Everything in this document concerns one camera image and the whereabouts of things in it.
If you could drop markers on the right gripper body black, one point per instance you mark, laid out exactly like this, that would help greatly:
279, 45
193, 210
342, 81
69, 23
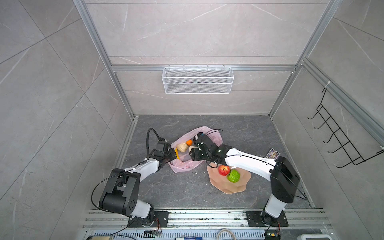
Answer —
206, 156

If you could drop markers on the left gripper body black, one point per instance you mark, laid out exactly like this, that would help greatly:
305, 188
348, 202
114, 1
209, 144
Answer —
170, 155

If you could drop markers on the beige fake fruit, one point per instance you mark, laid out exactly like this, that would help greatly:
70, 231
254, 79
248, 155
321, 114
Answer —
191, 147
182, 147

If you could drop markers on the red fake strawberry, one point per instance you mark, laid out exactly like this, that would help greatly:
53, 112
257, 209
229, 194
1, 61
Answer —
223, 170

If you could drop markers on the green fake fruit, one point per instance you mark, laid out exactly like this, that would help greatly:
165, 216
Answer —
234, 176

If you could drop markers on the pink scalloped plate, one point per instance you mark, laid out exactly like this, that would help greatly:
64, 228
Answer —
224, 184

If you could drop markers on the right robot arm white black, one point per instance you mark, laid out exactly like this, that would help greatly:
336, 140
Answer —
281, 174

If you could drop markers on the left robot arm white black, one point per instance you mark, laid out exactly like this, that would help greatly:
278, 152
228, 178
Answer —
121, 190

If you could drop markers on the yellow fake banana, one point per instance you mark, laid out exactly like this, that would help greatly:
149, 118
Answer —
177, 154

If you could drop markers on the small printed card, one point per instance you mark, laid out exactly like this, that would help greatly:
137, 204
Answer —
272, 154

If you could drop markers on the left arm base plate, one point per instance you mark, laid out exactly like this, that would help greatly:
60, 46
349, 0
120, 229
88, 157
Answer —
157, 219

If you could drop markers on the white wire mesh basket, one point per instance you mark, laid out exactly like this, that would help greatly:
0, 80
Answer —
197, 80

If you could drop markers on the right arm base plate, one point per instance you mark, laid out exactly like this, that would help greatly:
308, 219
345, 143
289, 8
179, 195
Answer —
262, 219

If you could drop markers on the black wire hook rack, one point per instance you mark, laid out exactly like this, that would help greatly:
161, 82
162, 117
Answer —
338, 134

